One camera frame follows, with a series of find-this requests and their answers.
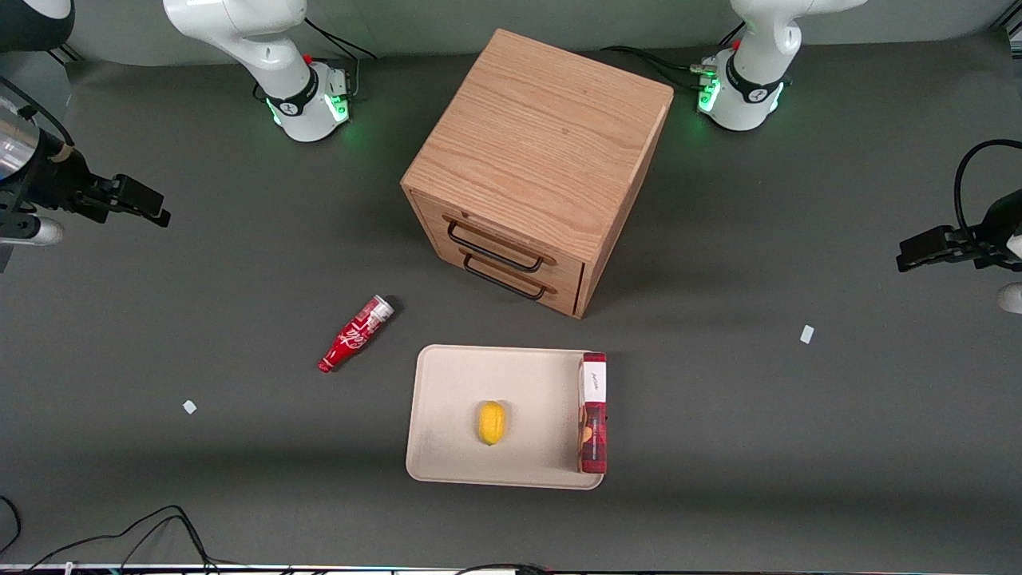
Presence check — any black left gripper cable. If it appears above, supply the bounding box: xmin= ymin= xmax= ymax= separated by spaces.
xmin=953 ymin=139 xmax=1022 ymax=240

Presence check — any red snack box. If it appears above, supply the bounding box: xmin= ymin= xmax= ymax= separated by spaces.
xmin=576 ymin=351 xmax=608 ymax=475

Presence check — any black right arm base cable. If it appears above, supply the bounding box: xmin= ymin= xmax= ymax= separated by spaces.
xmin=302 ymin=16 xmax=378 ymax=103

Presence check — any wooden drawer cabinet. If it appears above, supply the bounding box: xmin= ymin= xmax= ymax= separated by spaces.
xmin=401 ymin=29 xmax=675 ymax=320

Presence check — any red coke bottle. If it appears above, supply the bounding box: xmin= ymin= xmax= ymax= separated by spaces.
xmin=317 ymin=294 xmax=397 ymax=375

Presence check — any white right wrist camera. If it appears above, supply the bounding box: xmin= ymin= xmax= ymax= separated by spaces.
xmin=0 ymin=216 xmax=65 ymax=248

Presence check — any wooden drawer with black handle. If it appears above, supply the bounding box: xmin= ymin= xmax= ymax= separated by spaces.
xmin=410 ymin=192 xmax=589 ymax=293
xmin=435 ymin=240 xmax=584 ymax=317

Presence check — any black loose table cable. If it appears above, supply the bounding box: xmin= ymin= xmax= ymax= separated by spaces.
xmin=0 ymin=495 xmax=220 ymax=575

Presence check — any yellow lemon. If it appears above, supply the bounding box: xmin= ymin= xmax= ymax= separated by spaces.
xmin=477 ymin=400 xmax=508 ymax=447

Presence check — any black left arm base cable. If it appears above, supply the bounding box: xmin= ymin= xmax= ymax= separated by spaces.
xmin=599 ymin=22 xmax=748 ymax=93

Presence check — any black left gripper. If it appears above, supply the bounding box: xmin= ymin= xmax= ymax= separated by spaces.
xmin=896 ymin=190 xmax=1022 ymax=273

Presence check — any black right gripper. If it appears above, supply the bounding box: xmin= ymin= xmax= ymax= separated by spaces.
xmin=0 ymin=144 xmax=172 ymax=242

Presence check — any beige plastic tray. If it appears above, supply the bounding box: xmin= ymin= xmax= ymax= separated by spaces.
xmin=405 ymin=344 xmax=608 ymax=490

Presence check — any black arm base cable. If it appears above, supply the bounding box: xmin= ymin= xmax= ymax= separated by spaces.
xmin=302 ymin=16 xmax=378 ymax=103
xmin=599 ymin=22 xmax=748 ymax=93

